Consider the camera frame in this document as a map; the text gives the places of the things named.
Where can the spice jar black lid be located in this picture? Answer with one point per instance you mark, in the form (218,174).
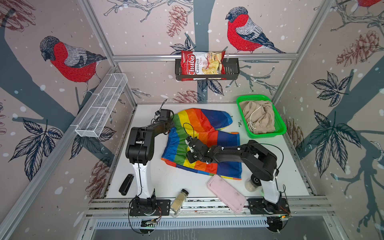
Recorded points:
(179,201)

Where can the black remote-like object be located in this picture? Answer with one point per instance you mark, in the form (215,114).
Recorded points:
(125,186)

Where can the beige shorts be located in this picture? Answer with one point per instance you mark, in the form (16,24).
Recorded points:
(259,116)

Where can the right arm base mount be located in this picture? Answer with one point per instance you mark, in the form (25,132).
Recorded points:
(259,206)

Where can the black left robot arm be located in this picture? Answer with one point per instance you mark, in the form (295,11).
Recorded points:
(140,150)

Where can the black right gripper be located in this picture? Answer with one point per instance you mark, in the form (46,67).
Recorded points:
(189,158)

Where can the black wall basket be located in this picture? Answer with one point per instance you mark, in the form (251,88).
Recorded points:
(230,66)

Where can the white wire mesh shelf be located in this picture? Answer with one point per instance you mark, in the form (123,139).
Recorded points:
(99,112)

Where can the rainbow striped shorts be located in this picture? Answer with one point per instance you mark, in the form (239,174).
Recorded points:
(205,125)

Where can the pink rectangular case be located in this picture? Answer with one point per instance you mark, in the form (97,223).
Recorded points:
(227,193)

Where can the green plastic basket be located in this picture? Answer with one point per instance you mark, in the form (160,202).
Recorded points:
(279,123)

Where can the red Chuba chips bag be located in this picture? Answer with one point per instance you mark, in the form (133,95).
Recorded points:
(202,63)

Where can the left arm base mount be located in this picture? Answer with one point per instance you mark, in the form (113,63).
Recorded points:
(149,207)

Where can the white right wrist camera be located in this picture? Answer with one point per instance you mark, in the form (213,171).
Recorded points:
(191,142)

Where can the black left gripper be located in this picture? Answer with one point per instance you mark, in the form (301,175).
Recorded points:
(172,123)

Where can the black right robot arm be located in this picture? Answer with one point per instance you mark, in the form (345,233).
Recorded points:
(259,160)

